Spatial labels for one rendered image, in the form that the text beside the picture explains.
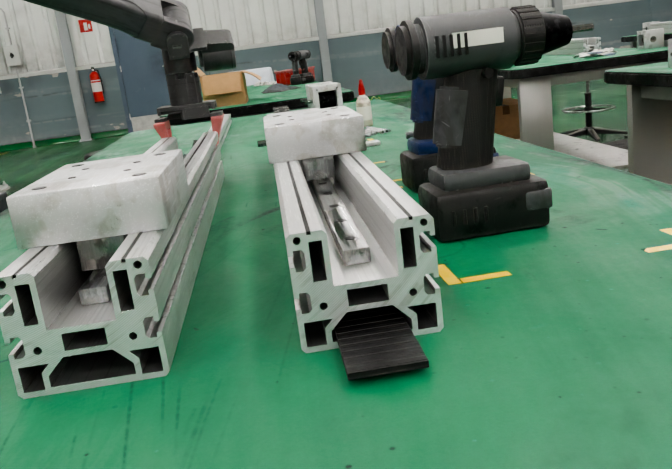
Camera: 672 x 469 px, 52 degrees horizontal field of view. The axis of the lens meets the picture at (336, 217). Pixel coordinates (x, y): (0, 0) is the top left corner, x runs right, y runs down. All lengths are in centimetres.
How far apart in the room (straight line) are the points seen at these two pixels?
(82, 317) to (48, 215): 9
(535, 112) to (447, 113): 289
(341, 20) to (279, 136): 1155
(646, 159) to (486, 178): 211
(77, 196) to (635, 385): 39
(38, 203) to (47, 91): 1208
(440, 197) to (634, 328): 26
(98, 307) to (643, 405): 35
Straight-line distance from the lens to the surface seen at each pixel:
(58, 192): 54
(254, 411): 42
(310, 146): 77
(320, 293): 47
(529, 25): 70
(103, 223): 54
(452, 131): 69
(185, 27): 121
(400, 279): 47
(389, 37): 91
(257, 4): 1221
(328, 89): 218
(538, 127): 359
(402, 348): 45
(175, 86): 127
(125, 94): 1231
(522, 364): 44
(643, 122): 276
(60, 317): 51
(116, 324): 48
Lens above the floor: 98
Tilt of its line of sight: 14 degrees down
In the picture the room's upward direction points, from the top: 7 degrees counter-clockwise
